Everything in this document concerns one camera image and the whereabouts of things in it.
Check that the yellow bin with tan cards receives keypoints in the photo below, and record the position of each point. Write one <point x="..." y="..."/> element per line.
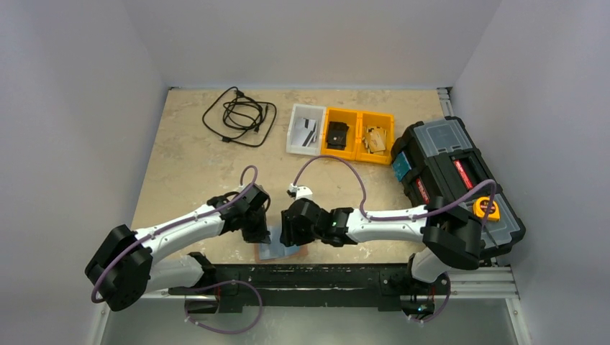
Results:
<point x="386" y="121"/>

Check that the yellow tape measure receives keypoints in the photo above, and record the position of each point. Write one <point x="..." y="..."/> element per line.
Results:
<point x="484" y="207"/>

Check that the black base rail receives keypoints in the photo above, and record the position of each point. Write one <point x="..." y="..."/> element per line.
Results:
<point x="386" y="287"/>

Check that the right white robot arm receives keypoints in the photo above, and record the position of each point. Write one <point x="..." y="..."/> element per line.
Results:
<point x="451" y="234"/>

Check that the blue packet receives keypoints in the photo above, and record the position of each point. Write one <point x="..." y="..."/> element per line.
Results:
<point x="400" y="166"/>

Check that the white plastic bin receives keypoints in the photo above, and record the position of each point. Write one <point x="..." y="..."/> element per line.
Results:
<point x="311" y="112"/>

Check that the pink leather card holder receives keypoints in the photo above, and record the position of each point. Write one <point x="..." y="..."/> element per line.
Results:
<point x="275" y="250"/>

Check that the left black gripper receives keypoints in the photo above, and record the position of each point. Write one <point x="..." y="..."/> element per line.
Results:
<point x="261" y="234"/>

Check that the black cards stack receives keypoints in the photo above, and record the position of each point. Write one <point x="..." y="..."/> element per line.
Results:
<point x="337" y="135"/>

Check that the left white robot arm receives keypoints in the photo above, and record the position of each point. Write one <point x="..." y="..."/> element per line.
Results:
<point x="130" y="263"/>

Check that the tan cards stack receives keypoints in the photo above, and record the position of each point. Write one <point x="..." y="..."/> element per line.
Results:
<point x="374" y="140"/>

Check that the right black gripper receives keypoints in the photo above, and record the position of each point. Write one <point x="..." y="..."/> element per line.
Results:
<point x="290" y="231"/>

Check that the yellow bin with black cards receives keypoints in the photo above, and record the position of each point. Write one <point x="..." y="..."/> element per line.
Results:
<point x="350" y="117"/>

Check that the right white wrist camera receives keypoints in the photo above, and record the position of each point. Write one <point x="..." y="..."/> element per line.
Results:
<point x="297" y="192"/>

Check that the white cards stack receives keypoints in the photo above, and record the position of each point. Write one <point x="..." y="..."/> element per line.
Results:
<point x="304" y="132"/>

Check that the black plastic toolbox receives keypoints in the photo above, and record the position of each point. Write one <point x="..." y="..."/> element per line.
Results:
<point x="445" y="162"/>

